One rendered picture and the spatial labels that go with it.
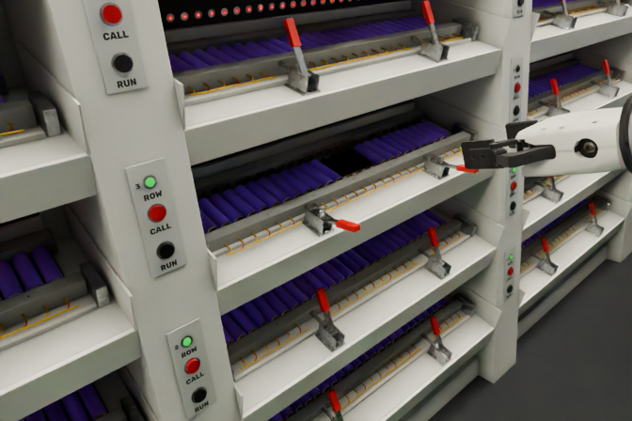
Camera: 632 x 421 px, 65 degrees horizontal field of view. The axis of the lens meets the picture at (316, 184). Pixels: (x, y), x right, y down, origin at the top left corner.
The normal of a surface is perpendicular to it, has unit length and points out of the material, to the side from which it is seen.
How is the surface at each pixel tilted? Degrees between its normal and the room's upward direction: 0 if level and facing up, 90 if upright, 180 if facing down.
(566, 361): 0
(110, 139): 90
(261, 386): 17
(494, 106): 90
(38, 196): 107
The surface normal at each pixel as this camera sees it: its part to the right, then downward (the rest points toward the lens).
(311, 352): 0.09, -0.83
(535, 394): -0.10, -0.94
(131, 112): 0.64, 0.20
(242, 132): 0.65, 0.47
